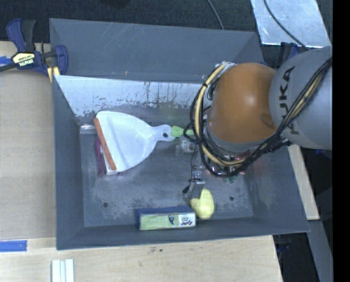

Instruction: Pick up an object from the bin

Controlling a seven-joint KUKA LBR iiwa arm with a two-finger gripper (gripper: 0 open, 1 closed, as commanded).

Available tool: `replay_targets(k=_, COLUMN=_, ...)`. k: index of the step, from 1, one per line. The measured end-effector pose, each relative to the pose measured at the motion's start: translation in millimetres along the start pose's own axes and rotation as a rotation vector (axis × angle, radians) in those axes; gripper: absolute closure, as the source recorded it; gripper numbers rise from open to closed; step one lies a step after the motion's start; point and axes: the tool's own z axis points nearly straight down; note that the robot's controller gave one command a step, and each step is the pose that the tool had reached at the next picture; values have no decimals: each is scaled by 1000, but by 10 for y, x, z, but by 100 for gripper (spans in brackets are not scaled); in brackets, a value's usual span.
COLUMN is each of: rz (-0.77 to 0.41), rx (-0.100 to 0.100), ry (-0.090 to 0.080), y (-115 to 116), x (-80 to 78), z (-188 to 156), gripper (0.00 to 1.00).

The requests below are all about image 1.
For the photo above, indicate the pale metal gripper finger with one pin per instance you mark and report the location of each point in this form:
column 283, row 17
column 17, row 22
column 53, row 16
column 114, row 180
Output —
column 198, row 188

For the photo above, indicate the clear glass thing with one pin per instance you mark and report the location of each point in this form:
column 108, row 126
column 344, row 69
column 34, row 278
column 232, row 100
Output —
column 184, row 147

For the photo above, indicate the green and blue box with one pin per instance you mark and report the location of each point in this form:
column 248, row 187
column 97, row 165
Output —
column 166, row 219

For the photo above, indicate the grey metal bin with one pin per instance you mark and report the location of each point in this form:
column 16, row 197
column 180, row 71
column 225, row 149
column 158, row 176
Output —
column 151, row 192

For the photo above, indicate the white dustpan with orange edge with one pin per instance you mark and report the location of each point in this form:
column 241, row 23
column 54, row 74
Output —
column 128, row 140

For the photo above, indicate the brown cardboard board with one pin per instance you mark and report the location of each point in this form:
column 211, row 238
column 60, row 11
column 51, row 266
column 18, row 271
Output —
column 25, row 157

